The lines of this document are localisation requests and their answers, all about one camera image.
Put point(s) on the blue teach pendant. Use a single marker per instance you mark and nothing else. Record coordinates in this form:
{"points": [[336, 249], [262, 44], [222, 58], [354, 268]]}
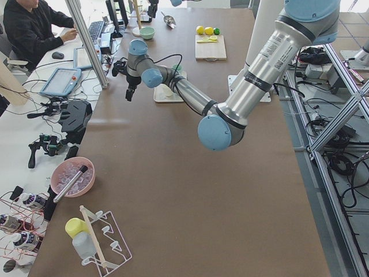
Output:
{"points": [[61, 82], [81, 59]]}

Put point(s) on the black computer mouse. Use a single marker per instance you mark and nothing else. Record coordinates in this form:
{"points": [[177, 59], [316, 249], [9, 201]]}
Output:
{"points": [[57, 55]]}

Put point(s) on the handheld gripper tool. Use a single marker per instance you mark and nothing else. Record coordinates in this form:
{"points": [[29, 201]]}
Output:
{"points": [[54, 107], [50, 144]]}

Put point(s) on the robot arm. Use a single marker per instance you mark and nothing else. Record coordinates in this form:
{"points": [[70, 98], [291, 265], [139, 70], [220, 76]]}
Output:
{"points": [[153, 6], [299, 24]]}

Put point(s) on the cream rabbit tray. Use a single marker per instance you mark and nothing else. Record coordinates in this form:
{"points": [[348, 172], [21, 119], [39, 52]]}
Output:
{"points": [[163, 94]]}

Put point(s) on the green cup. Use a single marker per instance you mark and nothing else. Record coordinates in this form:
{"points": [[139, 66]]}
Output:
{"points": [[177, 69]]}

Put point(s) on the yellow cup on rack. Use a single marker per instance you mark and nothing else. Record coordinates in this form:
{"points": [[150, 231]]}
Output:
{"points": [[75, 226]]}

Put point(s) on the metal scoop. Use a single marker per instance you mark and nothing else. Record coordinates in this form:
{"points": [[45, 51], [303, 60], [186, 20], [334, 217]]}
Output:
{"points": [[169, 20]]}

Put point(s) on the seated person in black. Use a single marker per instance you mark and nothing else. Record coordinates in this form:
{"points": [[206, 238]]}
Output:
{"points": [[33, 28]]}

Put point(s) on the grey cup on rack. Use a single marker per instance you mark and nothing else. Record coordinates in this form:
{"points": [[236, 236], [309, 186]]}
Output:
{"points": [[83, 245]]}

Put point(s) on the yellow lemon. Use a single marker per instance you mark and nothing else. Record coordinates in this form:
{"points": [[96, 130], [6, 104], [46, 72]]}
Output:
{"points": [[200, 30], [209, 31]]}

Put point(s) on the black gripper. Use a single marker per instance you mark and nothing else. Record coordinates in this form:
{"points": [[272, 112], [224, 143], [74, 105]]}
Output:
{"points": [[132, 81]]}

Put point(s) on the yellow plastic knife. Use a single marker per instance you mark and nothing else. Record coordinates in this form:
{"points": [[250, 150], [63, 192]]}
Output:
{"points": [[206, 41]]}

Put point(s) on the cream yellow cup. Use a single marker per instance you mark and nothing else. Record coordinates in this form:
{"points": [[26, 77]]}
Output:
{"points": [[167, 91]]}

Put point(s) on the wooden stand with base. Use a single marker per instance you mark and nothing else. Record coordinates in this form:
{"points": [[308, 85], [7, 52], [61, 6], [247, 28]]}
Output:
{"points": [[136, 30]]}

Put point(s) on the pink bowl with ice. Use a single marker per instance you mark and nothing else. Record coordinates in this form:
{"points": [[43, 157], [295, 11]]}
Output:
{"points": [[67, 170]]}

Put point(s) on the white wire cup rack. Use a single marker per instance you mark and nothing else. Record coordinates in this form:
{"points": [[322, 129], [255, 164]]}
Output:
{"points": [[112, 243]]}

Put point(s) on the green bowl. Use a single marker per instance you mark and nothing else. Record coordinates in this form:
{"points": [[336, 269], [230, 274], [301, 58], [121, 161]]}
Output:
{"points": [[147, 33]]}

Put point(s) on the black keyboard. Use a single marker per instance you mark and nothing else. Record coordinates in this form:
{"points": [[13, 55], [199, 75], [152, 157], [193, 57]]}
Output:
{"points": [[95, 28]]}

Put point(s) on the metal muddler stick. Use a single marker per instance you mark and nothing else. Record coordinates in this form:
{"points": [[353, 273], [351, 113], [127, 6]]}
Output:
{"points": [[71, 183]]}

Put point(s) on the green lime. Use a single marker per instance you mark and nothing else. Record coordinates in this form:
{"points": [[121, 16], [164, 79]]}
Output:
{"points": [[216, 30]]}

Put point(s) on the aluminium frame post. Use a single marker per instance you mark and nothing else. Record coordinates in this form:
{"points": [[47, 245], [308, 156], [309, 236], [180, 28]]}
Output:
{"points": [[74, 8]]}

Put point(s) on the wooden cutting board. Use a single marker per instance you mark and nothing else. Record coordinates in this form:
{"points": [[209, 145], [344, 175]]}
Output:
{"points": [[210, 51]]}

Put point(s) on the purple label bottle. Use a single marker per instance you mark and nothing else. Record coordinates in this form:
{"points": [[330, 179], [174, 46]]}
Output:
{"points": [[10, 223], [33, 201], [25, 240]]}

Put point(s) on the wooden rod on rack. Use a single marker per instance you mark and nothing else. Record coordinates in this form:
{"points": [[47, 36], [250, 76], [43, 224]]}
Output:
{"points": [[85, 212]]}

